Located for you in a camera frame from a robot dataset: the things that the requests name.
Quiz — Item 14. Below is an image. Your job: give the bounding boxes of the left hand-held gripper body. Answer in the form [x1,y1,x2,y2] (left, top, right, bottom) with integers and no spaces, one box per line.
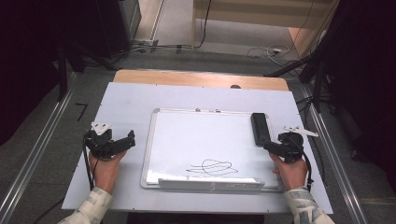
[83,121,118,161]

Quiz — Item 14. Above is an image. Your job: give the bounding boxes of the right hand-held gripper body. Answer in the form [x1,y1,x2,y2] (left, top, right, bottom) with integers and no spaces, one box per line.
[277,125,319,163]

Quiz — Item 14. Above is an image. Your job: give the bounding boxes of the black whiteboard eraser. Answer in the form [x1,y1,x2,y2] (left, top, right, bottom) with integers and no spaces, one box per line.
[250,112,272,147]

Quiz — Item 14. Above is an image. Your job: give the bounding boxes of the person's left hand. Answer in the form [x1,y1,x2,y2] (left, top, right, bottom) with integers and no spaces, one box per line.
[88,150,127,195]

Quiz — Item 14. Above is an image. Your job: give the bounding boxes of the person's right hand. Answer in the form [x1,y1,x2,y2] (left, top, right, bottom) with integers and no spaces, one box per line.
[269,152,309,191]

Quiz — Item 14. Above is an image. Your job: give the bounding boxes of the large white cover board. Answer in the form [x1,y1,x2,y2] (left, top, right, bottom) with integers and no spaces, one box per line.
[61,81,334,215]

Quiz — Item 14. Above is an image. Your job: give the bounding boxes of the black stand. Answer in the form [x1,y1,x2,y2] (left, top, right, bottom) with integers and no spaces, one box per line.
[57,40,117,103]
[263,52,332,114]

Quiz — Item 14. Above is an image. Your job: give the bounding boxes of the wooden table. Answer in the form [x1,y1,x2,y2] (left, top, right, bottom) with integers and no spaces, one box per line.
[112,69,290,91]

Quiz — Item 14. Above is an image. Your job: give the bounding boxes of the dark curtain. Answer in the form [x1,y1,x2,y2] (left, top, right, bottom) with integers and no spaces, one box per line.
[0,0,64,147]
[321,0,396,194]

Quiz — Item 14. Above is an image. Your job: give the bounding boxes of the black cabinet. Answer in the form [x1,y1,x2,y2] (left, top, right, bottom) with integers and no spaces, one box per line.
[92,0,143,59]

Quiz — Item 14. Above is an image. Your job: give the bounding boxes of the light wooden furniture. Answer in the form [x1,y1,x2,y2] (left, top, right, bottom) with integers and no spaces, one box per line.
[191,0,341,58]

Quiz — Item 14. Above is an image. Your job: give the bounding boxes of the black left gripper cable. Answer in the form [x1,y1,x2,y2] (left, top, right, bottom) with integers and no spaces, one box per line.
[82,136,96,191]

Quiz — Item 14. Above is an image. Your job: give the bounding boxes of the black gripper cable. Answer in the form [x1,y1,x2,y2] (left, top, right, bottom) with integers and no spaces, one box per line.
[82,136,96,191]
[298,146,314,192]

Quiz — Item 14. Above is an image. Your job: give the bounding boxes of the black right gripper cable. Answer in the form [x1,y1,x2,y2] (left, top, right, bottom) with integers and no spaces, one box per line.
[298,146,314,192]

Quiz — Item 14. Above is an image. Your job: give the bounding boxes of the metal floor rail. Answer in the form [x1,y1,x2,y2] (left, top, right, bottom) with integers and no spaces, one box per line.
[0,73,78,224]
[300,85,369,224]

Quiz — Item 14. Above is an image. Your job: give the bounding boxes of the white whiteboard with metal frame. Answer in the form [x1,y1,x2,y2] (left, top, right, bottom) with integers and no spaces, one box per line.
[140,107,285,192]

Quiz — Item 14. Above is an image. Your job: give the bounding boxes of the white floor cable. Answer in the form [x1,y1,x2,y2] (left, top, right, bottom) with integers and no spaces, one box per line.
[246,44,292,61]

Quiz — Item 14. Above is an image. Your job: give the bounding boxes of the black hanging cable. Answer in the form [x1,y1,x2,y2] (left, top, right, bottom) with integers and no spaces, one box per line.
[195,0,213,49]

